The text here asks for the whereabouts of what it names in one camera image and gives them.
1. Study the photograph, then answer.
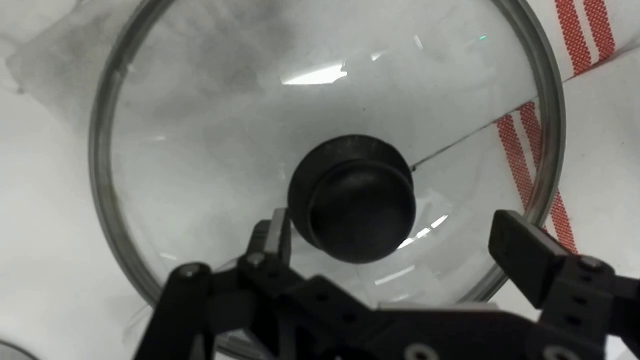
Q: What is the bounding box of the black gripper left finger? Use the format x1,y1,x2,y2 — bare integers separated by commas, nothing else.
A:
248,209,293,265

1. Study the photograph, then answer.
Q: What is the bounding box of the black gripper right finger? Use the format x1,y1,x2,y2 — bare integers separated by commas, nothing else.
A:
488,210,577,308

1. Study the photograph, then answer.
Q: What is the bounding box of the glass lid with black knob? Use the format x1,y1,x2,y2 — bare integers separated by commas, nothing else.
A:
91,0,566,308

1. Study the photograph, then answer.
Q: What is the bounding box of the white towel with red stripes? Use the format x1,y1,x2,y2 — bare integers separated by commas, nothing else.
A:
526,0,640,258

